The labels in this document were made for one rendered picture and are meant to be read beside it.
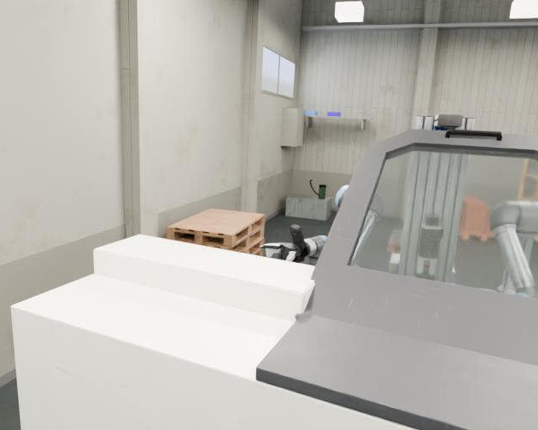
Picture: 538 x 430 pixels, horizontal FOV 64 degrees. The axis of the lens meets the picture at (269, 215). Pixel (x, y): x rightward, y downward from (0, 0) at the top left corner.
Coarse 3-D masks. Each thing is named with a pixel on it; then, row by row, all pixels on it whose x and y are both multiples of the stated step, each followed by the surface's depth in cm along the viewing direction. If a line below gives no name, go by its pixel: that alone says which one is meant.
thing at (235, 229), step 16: (176, 224) 463; (192, 224) 466; (208, 224) 470; (224, 224) 473; (240, 224) 477; (256, 224) 530; (176, 240) 454; (192, 240) 457; (208, 240) 459; (224, 240) 437; (240, 240) 459; (256, 240) 516
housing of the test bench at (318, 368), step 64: (64, 320) 104; (128, 320) 106; (192, 320) 107; (256, 320) 109; (320, 320) 104; (64, 384) 107; (128, 384) 98; (192, 384) 90; (256, 384) 84; (320, 384) 78; (384, 384) 79; (448, 384) 80; (512, 384) 81
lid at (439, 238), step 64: (384, 192) 143; (448, 192) 138; (512, 192) 133; (320, 256) 123; (384, 256) 121; (448, 256) 117; (512, 256) 114; (384, 320) 103; (448, 320) 100; (512, 320) 98
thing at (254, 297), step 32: (96, 256) 134; (128, 256) 129; (160, 256) 130; (192, 256) 132; (224, 256) 133; (256, 256) 135; (160, 288) 126; (192, 288) 121; (224, 288) 117; (256, 288) 112; (288, 288) 110; (288, 320) 110
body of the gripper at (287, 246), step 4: (284, 244) 179; (288, 244) 179; (292, 244) 180; (284, 248) 177; (288, 248) 176; (292, 248) 176; (296, 248) 176; (300, 248) 178; (304, 248) 183; (308, 248) 182; (284, 252) 178; (288, 252) 176; (300, 252) 178; (304, 252) 184; (308, 252) 183; (280, 256) 179; (284, 256) 178; (296, 256) 178; (300, 256) 183; (304, 256) 184; (284, 260) 178; (292, 260) 178; (296, 260) 178; (300, 260) 183
